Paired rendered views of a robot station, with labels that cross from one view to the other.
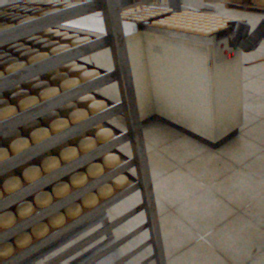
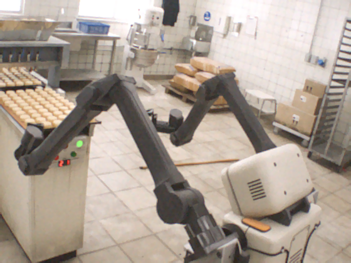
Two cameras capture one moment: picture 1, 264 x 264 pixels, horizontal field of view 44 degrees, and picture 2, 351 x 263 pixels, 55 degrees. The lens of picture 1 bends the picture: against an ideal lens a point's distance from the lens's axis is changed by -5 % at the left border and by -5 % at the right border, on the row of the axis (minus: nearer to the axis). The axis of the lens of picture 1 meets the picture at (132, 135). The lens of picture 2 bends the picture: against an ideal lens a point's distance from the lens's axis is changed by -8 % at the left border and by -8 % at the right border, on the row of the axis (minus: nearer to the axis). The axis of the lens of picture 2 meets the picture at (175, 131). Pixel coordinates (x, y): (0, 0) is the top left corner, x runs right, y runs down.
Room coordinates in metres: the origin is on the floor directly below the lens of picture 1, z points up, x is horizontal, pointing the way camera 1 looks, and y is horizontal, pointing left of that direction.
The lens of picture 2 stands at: (0.38, -0.78, 1.57)
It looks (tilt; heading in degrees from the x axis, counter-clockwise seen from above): 20 degrees down; 343
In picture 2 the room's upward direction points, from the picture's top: 11 degrees clockwise
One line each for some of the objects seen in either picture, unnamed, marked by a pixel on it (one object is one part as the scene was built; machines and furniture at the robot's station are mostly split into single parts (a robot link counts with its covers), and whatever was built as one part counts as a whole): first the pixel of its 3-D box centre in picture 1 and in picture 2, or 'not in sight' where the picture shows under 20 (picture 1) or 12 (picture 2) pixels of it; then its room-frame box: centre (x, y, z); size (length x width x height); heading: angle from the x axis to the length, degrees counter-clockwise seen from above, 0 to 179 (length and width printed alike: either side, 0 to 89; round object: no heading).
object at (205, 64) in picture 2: not in sight; (211, 66); (5.89, -2.84, 0.62); 0.72 x 0.42 x 0.17; 31
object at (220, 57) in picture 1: (228, 48); (63, 152); (2.03, -0.73, 0.77); 0.24 x 0.04 x 0.14; 120
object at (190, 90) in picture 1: (193, 78); (34, 175); (2.34, -0.55, 0.45); 0.70 x 0.34 x 0.90; 30
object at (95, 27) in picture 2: not in sight; (94, 27); (6.04, -0.91, 0.95); 0.40 x 0.30 x 0.14; 118
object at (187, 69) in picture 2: not in sight; (197, 69); (6.17, -2.70, 0.47); 0.72 x 0.42 x 0.17; 115
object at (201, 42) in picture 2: not in sight; (199, 39); (6.83, -2.84, 0.93); 0.99 x 0.38 x 1.09; 25
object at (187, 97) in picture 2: (257, 4); (202, 97); (5.92, -2.80, 0.06); 1.20 x 0.80 x 0.11; 27
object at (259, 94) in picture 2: not in sight; (260, 108); (5.12, -3.47, 0.23); 0.45 x 0.45 x 0.46; 17
